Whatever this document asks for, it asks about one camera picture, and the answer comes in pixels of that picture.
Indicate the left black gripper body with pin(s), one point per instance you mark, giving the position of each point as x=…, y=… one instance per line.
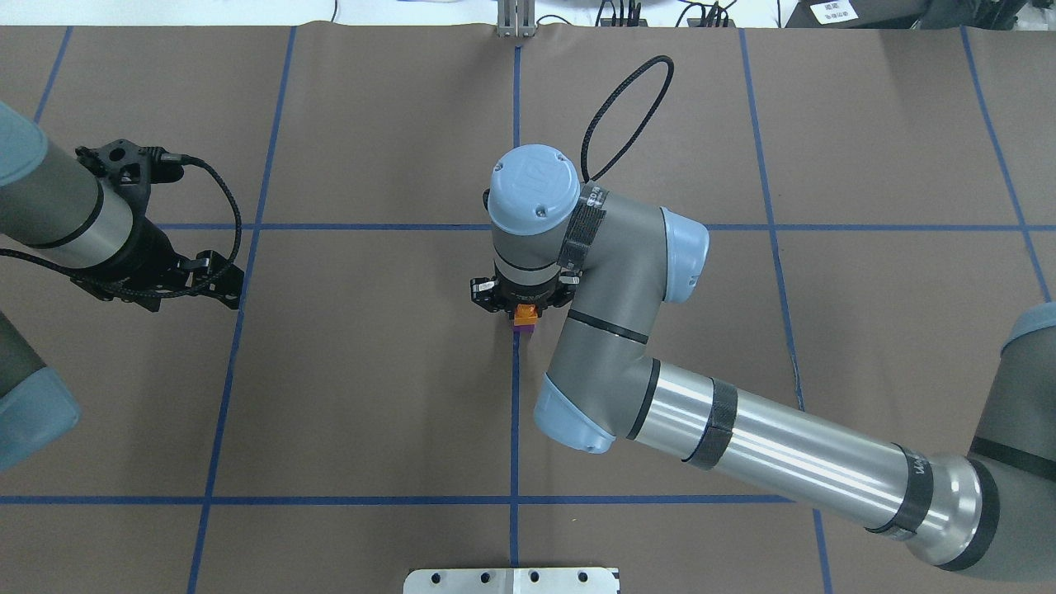
x=147, y=244

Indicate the orange trapezoid block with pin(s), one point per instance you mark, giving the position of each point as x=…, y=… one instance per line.
x=525, y=313

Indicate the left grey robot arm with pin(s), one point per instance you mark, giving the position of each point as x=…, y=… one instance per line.
x=84, y=216

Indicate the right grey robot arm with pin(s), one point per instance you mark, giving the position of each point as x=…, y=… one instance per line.
x=987, y=514

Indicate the black box with label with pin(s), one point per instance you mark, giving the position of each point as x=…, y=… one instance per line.
x=890, y=15

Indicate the grey metal camera post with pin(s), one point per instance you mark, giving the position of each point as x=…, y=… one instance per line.
x=516, y=19

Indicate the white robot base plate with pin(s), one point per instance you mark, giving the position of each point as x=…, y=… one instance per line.
x=514, y=580

